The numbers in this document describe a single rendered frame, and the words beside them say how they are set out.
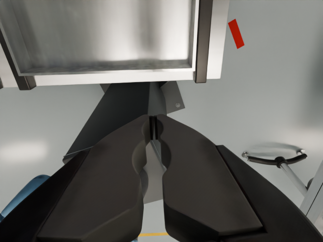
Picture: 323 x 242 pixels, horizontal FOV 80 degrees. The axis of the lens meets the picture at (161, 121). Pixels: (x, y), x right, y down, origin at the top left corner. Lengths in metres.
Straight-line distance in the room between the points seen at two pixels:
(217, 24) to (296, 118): 1.42
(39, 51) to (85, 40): 0.08
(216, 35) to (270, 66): 1.11
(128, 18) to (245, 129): 1.35
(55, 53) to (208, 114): 1.17
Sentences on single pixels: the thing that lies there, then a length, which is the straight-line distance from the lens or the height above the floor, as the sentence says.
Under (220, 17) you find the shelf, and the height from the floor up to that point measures 0.88.
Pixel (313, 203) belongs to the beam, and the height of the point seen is 0.49.
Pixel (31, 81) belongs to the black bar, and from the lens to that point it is 0.38.
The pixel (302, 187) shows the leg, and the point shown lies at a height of 0.37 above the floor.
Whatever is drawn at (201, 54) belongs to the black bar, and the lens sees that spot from 0.31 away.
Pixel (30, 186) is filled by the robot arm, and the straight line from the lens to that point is 0.42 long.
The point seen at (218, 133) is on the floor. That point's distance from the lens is 1.50.
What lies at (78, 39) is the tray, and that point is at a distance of 0.34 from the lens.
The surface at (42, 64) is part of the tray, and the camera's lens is 0.38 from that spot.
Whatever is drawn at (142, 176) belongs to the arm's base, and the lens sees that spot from 0.55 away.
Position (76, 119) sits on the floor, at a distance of 1.48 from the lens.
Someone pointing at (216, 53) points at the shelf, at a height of 0.88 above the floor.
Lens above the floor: 1.20
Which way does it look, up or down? 61 degrees down
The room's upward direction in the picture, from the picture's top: 177 degrees clockwise
